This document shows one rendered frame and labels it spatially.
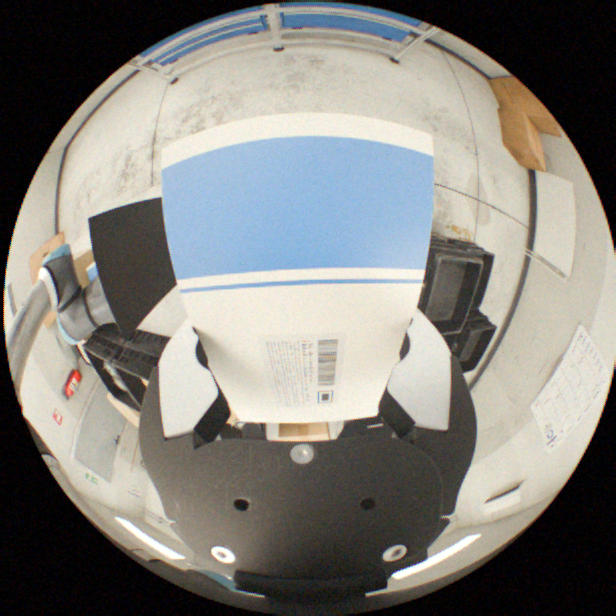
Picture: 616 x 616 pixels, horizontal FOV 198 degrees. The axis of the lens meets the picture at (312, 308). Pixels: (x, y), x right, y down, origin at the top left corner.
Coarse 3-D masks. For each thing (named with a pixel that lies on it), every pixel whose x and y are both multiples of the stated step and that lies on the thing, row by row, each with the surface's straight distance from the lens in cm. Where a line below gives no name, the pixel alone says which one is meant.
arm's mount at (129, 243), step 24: (96, 216) 48; (120, 216) 52; (144, 216) 58; (96, 240) 47; (120, 240) 51; (144, 240) 57; (96, 264) 46; (120, 264) 50; (144, 264) 56; (168, 264) 64; (120, 288) 49; (144, 288) 55; (168, 288) 63; (120, 312) 49; (144, 312) 54
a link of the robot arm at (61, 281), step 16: (48, 256) 58; (64, 256) 58; (48, 272) 55; (64, 272) 57; (32, 288) 56; (48, 288) 55; (64, 288) 57; (32, 304) 52; (48, 304) 55; (16, 320) 52; (32, 320) 52; (16, 336) 50; (32, 336) 52; (16, 352) 49; (16, 368) 49; (16, 384) 50
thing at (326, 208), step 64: (256, 128) 9; (320, 128) 9; (384, 128) 9; (192, 192) 9; (256, 192) 8; (320, 192) 8; (384, 192) 9; (192, 256) 10; (256, 256) 9; (320, 256) 8; (384, 256) 9; (192, 320) 11; (256, 320) 10; (320, 320) 10; (384, 320) 11; (256, 384) 14; (320, 384) 13; (384, 384) 15
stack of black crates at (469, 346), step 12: (480, 312) 154; (468, 324) 131; (480, 324) 138; (492, 324) 147; (456, 336) 135; (468, 336) 127; (480, 336) 157; (492, 336) 149; (456, 348) 137; (468, 348) 157; (480, 348) 158; (468, 360) 169
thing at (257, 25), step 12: (228, 12) 150; (240, 12) 150; (204, 24) 155; (228, 24) 155; (240, 24) 157; (252, 24) 157; (264, 24) 159; (168, 36) 160; (192, 36) 161; (204, 36) 164; (216, 36) 165; (228, 36) 167; (156, 48) 169; (168, 48) 168; (180, 48) 172; (192, 48) 172; (156, 60) 178; (168, 60) 180
